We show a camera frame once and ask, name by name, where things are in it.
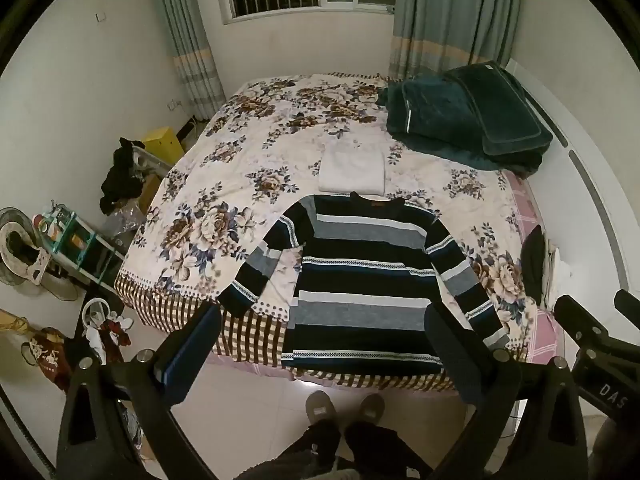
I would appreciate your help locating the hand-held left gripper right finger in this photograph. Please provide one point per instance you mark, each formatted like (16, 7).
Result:
(450, 357)

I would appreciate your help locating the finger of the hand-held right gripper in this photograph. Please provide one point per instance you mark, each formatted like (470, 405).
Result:
(629, 306)
(580, 317)

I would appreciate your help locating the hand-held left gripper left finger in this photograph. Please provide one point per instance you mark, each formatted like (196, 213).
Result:
(176, 362)

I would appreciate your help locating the striped knit sweater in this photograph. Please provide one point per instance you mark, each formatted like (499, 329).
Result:
(360, 280)

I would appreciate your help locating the person's right forearm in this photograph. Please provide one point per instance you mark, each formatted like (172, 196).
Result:
(617, 447)

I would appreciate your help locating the black clothes pile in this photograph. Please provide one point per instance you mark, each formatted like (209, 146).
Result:
(120, 172)

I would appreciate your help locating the white garment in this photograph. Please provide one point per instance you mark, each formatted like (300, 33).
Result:
(555, 272)

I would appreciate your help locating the black garment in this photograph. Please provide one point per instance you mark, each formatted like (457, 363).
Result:
(532, 260)

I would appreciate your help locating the pink checked bedsheet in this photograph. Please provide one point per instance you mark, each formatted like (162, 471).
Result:
(530, 240)

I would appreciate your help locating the grey right slipper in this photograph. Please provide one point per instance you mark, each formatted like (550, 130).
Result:
(371, 407)

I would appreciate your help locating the grey slipper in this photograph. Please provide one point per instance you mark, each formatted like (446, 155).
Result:
(371, 407)
(322, 406)

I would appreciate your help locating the person's right leg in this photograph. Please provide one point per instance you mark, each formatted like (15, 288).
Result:
(385, 452)

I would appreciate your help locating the red patterned bag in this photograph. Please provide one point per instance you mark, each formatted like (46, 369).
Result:
(47, 357)

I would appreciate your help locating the grey left slipper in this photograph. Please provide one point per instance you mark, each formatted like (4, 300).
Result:
(322, 406)

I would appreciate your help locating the teal storage rack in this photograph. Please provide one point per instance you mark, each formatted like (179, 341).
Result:
(82, 245)

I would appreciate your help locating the white bed headboard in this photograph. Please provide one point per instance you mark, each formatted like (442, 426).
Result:
(585, 160)

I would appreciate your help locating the standing fan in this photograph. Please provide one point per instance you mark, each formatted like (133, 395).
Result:
(25, 255)

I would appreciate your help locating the floral bed quilt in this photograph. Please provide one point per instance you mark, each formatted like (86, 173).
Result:
(240, 170)

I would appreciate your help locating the folded white cloth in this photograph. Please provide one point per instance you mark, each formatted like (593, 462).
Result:
(352, 167)

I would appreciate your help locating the yellow box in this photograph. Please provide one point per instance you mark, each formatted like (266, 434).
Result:
(161, 144)

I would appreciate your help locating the dark green pillow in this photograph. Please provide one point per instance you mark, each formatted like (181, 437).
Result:
(500, 105)

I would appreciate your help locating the dark green folded blanket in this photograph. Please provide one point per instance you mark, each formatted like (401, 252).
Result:
(430, 112)

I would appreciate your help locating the grey-green curtain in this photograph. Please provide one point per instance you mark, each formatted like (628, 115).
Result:
(450, 15)
(190, 35)

